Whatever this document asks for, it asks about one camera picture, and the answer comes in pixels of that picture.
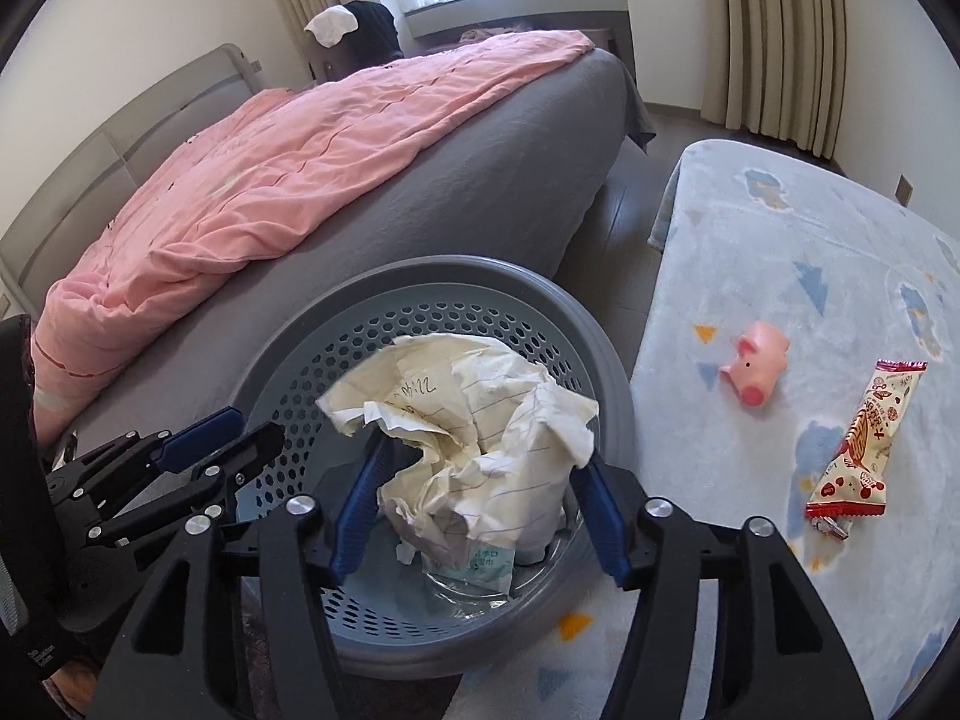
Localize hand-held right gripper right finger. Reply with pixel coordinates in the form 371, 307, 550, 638
570, 457, 875, 720

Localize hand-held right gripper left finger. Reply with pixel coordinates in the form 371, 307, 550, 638
94, 431, 395, 720

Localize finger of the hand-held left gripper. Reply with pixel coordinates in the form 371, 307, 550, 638
45, 405, 247, 511
71, 420, 287, 552

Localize lined paper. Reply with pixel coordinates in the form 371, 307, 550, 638
315, 334, 601, 567

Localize grey perforated trash bin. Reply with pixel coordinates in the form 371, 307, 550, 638
225, 255, 635, 680

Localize white green tissue packet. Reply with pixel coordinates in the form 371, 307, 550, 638
420, 540, 518, 601

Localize pink pig toy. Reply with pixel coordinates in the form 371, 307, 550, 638
720, 320, 792, 407

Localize pink blanket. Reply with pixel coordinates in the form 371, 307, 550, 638
34, 30, 597, 428

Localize red white snack wrapper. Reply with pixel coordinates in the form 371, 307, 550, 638
806, 360, 929, 541

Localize grey headboard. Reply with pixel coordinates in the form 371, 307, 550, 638
0, 43, 263, 316

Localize grey bed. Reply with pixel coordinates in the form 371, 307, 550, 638
30, 30, 657, 451

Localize light blue printed blanket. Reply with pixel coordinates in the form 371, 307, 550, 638
450, 139, 960, 720

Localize brown chair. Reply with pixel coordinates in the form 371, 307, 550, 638
304, 0, 406, 83

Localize white cloth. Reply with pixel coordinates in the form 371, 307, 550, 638
304, 5, 359, 46

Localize dark garment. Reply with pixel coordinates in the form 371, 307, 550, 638
349, 0, 402, 61

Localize grey windowsill ledge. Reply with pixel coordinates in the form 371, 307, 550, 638
401, 0, 635, 61

